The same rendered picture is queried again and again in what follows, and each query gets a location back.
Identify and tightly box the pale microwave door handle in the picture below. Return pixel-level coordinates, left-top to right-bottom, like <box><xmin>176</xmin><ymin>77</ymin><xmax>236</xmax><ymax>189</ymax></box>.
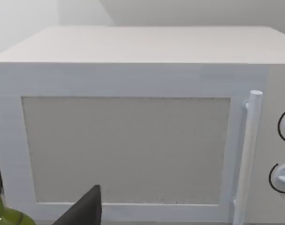
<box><xmin>232</xmin><ymin>90</ymin><xmax>263</xmax><ymax>225</ymax></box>

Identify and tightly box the pale microwave oven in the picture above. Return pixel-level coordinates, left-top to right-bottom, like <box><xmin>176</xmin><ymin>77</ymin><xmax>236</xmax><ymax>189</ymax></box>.
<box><xmin>0</xmin><ymin>26</ymin><xmax>285</xmax><ymax>225</ymax></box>

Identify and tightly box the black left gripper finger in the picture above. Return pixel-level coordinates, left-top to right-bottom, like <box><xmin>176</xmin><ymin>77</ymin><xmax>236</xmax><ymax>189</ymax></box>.
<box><xmin>52</xmin><ymin>184</ymin><xmax>103</xmax><ymax>225</ymax></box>

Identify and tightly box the green bottle with black cap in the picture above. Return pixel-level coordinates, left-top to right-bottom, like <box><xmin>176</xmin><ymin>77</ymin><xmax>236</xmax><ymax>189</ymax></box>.
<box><xmin>0</xmin><ymin>167</ymin><xmax>36</xmax><ymax>225</ymax></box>

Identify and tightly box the pale microwave door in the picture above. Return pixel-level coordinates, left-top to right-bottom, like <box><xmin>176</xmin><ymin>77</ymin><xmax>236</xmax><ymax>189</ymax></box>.
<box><xmin>0</xmin><ymin>62</ymin><xmax>269</xmax><ymax>225</ymax></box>

